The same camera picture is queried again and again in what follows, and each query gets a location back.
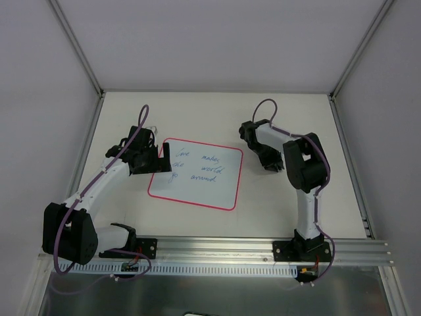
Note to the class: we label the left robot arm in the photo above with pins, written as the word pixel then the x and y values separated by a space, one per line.
pixel 68 229

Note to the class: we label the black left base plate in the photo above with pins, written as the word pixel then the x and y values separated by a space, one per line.
pixel 145 246

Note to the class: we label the pink framed whiteboard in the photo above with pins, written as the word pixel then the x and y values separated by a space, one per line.
pixel 206 175

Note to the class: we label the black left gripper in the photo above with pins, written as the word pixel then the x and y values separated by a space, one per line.
pixel 156 161

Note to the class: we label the left aluminium frame post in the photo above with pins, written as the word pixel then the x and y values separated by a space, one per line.
pixel 64 23

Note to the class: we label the white slotted cable duct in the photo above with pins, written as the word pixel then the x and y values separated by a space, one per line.
pixel 188 269

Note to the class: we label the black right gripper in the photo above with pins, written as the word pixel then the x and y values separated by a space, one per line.
pixel 265 155

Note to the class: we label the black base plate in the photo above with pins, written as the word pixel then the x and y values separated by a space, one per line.
pixel 286 251
pixel 145 246

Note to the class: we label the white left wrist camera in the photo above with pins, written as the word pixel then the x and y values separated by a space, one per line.
pixel 153 129

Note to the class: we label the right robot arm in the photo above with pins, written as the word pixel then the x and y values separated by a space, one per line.
pixel 307 169

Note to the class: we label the aluminium mounting rail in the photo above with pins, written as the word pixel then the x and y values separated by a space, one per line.
pixel 345 252

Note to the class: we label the right aluminium frame post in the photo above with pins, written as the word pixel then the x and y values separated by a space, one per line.
pixel 363 44

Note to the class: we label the aluminium frame post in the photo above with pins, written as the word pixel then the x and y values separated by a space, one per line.
pixel 363 44
pixel 64 23

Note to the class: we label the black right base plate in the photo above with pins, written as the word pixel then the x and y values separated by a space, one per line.
pixel 286 251

